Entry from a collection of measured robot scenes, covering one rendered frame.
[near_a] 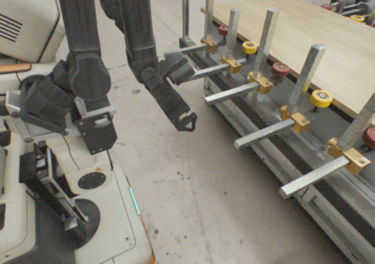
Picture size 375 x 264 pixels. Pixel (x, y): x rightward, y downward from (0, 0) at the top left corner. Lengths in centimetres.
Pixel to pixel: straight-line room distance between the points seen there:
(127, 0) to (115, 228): 112
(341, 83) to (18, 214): 135
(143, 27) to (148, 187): 139
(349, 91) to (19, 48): 117
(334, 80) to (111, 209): 130
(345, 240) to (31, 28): 165
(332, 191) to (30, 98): 103
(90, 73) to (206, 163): 147
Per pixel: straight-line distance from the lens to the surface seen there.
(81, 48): 49
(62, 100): 54
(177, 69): 59
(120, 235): 134
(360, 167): 98
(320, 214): 166
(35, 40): 64
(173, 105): 63
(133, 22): 50
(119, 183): 148
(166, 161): 186
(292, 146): 114
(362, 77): 136
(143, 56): 52
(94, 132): 77
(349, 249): 164
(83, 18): 48
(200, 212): 165
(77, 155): 86
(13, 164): 106
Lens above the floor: 151
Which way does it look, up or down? 46 degrees down
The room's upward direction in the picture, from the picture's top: straight up
